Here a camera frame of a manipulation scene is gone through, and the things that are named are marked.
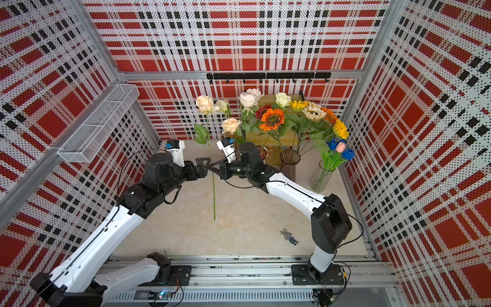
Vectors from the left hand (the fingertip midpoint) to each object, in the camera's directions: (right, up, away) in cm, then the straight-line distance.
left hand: (204, 161), depth 71 cm
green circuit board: (-14, -49, -2) cm, 51 cm away
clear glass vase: (+50, -8, +17) cm, 54 cm away
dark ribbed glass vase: (+35, +1, +13) cm, 37 cm away
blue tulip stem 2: (+56, +3, +2) cm, 56 cm away
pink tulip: (+54, +6, +4) cm, 54 cm away
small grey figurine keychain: (+34, -33, +11) cm, 48 cm away
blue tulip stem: (+51, +7, +5) cm, 52 cm away
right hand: (+3, -2, +1) cm, 4 cm away
